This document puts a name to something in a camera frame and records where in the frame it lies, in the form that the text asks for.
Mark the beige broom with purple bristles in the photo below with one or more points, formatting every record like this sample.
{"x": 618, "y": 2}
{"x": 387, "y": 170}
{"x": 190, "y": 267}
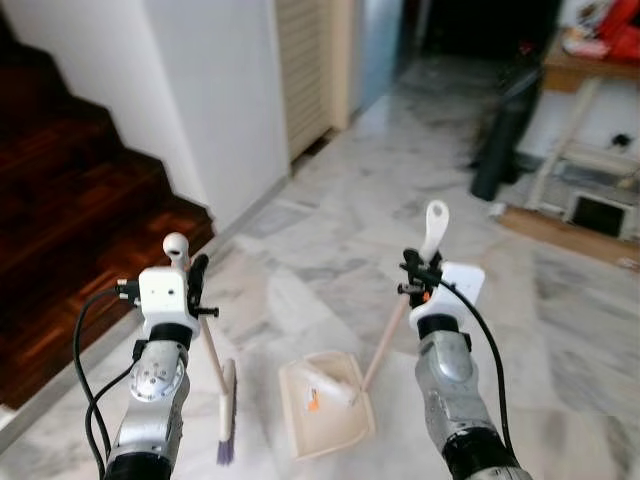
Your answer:
{"x": 227, "y": 410}

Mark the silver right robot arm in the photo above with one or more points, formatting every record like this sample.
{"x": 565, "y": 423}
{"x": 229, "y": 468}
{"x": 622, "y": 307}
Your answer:
{"x": 460, "y": 400}

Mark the dark wooden stairs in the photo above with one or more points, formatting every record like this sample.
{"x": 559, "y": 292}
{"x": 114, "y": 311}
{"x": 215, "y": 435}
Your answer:
{"x": 70, "y": 250}

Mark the tall black bag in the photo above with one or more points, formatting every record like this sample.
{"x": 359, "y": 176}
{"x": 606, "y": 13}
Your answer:
{"x": 500, "y": 140}

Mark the long wooden board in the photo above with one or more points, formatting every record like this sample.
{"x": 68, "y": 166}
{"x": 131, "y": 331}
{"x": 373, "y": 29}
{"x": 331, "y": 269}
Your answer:
{"x": 560, "y": 235}

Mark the small dark framed panel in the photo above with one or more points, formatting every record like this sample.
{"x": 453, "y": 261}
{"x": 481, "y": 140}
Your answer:
{"x": 598, "y": 216}

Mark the beige louvered door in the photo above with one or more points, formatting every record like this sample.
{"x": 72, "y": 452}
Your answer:
{"x": 305, "y": 70}

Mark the white sewing machine table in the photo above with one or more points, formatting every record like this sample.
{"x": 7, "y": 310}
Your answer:
{"x": 590, "y": 130}

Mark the red plastic bag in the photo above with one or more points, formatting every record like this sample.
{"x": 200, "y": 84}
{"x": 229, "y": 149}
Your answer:
{"x": 615, "y": 30}

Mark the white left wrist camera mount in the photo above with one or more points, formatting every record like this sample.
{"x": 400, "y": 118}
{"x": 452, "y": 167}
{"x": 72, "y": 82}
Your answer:
{"x": 165, "y": 298}

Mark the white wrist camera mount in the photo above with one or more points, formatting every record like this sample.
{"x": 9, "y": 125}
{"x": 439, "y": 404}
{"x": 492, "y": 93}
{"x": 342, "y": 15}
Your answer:
{"x": 455, "y": 290}
{"x": 165, "y": 298}

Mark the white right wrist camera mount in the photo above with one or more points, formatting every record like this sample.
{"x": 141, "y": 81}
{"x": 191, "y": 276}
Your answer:
{"x": 455, "y": 290}

